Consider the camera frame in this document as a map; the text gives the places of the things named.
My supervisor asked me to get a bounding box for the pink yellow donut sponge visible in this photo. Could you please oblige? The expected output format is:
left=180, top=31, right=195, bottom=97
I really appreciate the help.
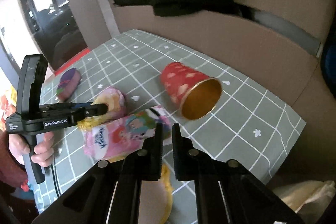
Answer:
left=77, top=86, right=126, bottom=131

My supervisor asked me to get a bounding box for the pink Kleenex tissue pack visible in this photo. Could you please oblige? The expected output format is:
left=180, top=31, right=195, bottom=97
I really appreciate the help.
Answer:
left=84, top=105, right=171, bottom=162

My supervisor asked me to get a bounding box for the person's left hand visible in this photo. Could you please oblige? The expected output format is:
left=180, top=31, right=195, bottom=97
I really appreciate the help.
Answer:
left=9, top=132, right=54, bottom=167

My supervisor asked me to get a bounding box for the purple pink sponge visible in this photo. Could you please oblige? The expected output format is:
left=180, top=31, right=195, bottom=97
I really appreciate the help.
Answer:
left=56, top=68, right=81, bottom=102

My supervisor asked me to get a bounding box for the red patterned paper cup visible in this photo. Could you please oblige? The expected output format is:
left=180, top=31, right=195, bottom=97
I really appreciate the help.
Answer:
left=161, top=62, right=222, bottom=120

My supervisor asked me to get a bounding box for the beige plastic bin liner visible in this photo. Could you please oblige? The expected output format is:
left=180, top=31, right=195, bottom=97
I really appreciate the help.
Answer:
left=273, top=180, right=335, bottom=223

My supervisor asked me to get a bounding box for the blue towel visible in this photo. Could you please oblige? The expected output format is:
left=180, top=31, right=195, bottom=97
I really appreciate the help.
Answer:
left=321, top=46, right=336, bottom=97

